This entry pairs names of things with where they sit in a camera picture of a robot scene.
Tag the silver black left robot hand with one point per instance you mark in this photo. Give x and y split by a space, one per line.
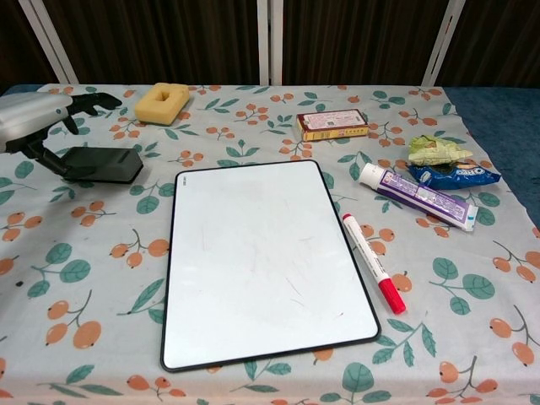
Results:
29 118

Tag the dark grey board eraser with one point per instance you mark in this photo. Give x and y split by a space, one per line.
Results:
105 164

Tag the white dry-erase board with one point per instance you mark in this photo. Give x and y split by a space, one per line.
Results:
270 274

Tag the dark pleated curtain panel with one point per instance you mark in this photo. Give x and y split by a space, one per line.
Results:
17 46
502 38
358 38
160 38

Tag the yellow sponge with hole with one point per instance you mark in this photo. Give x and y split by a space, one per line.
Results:
147 110

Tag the floral fruit print tablecloth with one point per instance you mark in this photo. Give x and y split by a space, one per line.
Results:
84 253

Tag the red yellow cardboard box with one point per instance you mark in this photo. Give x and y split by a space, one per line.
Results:
331 122

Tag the red white marker pen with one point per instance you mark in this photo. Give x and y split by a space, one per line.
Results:
371 257

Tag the purple white toothpaste tube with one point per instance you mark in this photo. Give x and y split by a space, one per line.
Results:
413 192

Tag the crumpled green wrapper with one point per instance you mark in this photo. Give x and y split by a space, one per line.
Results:
430 149

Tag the blue cookie packet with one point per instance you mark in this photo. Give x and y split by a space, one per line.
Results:
464 176

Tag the slanted white frame post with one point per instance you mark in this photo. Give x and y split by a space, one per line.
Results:
50 42
443 42

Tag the upright white frame post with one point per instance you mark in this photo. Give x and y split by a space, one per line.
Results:
270 42

